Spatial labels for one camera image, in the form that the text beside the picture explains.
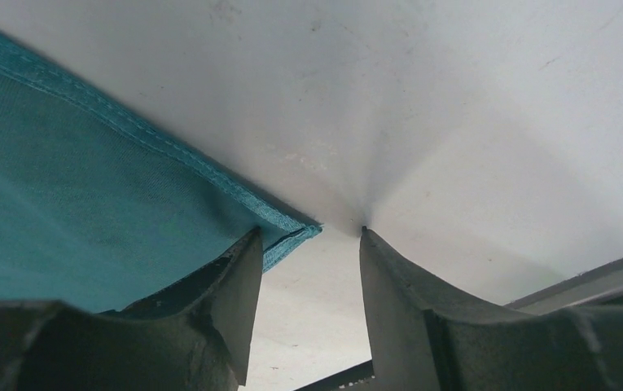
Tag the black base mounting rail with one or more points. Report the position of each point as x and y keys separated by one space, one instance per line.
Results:
x=356 y=378

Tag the teal cloth napkin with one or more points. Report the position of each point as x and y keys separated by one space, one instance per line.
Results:
x=98 y=207

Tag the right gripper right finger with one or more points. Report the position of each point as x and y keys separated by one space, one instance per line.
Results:
x=426 y=334

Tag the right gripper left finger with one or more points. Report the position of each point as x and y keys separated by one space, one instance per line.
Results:
x=194 y=334

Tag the aluminium frame extrusion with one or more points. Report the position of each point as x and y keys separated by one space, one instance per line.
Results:
x=600 y=286

